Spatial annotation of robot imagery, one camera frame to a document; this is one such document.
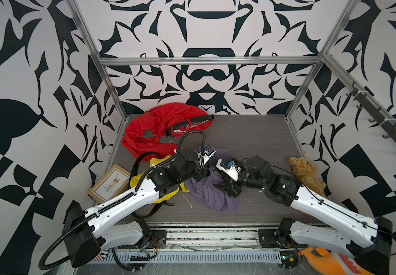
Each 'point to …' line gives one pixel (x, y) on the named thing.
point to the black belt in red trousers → (169, 131)
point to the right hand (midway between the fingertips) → (218, 170)
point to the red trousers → (145, 133)
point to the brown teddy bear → (307, 172)
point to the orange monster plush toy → (333, 263)
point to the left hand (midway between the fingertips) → (204, 157)
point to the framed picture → (114, 184)
